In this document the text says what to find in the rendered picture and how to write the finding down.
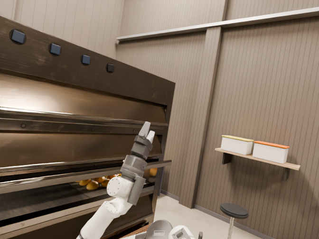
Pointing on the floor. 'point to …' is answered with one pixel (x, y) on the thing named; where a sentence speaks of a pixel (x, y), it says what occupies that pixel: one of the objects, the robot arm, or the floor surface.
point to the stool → (238, 211)
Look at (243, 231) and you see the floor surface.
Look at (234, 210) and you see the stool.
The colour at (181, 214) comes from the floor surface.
